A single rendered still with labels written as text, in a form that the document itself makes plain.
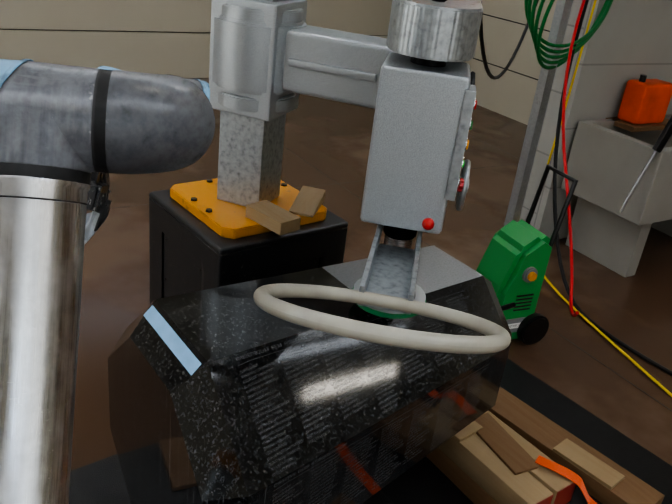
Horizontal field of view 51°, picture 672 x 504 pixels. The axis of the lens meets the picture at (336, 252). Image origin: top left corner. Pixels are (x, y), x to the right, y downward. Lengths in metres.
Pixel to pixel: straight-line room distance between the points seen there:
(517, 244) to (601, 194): 1.26
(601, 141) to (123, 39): 5.11
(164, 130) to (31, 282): 0.21
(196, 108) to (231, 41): 1.73
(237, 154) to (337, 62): 0.54
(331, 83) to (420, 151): 0.81
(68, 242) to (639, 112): 4.34
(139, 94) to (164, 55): 7.30
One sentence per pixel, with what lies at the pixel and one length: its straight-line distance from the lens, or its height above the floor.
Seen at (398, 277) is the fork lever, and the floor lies 1.08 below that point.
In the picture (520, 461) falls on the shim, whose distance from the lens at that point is 2.65.
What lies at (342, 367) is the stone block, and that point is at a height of 0.74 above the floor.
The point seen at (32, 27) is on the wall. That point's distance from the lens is 7.73.
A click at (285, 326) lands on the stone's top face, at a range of 1.95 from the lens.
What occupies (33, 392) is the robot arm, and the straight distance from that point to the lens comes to 0.82.
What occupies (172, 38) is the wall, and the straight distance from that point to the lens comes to 8.10.
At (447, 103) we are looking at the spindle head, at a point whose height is 1.48.
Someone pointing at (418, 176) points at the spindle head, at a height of 1.28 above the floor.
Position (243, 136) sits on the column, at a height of 1.06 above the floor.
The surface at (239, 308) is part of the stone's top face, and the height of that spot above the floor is 0.83.
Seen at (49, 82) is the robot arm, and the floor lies 1.67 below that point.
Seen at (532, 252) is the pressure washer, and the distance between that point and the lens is 3.47.
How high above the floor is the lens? 1.87
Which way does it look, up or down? 26 degrees down
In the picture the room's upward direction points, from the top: 7 degrees clockwise
